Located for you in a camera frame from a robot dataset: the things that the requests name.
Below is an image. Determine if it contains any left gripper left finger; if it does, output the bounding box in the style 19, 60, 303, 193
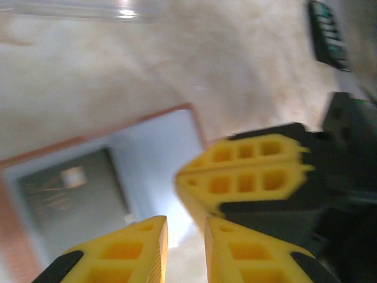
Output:
32, 215, 168, 283

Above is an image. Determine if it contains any black VIP credit card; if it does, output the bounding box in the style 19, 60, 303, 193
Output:
16, 147, 132, 260

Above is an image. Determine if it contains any brown leather card holder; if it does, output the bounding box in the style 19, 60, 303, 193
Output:
0, 102, 207, 283

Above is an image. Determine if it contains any clear acrylic card stand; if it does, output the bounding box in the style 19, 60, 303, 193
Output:
0, 0, 141, 21

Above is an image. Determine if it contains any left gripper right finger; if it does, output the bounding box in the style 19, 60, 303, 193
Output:
205, 217, 342, 283

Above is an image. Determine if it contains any black calculator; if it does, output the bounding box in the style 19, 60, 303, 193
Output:
307, 0, 353, 71

